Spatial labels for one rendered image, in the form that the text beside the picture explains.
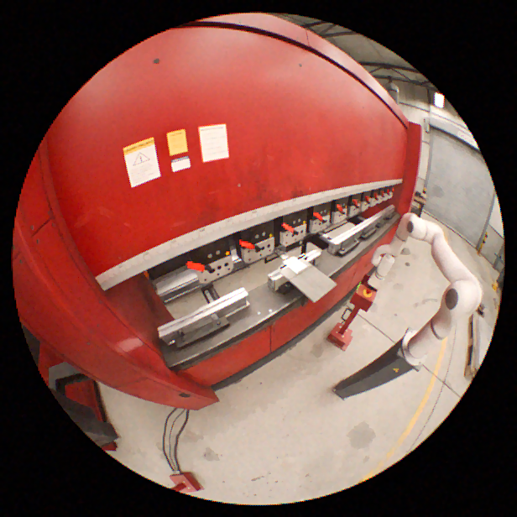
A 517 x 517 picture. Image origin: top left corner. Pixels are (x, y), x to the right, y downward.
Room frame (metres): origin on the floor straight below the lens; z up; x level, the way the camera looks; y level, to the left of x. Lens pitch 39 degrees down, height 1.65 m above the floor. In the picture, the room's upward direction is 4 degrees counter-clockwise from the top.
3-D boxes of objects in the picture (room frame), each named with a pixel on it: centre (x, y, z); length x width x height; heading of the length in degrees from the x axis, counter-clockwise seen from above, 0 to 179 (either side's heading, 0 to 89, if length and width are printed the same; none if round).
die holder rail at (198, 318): (0.46, 0.29, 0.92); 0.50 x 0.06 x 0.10; 121
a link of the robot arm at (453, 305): (0.07, -0.66, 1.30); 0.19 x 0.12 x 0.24; 77
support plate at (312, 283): (0.61, -0.25, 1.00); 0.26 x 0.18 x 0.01; 31
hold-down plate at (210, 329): (0.38, 0.31, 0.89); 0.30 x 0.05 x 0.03; 121
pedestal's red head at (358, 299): (0.64, -0.76, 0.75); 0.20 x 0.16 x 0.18; 132
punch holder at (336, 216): (0.93, -0.50, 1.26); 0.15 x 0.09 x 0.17; 121
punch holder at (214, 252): (0.52, 0.19, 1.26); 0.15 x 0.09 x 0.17; 121
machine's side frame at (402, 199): (2.05, -2.04, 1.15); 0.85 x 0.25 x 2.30; 31
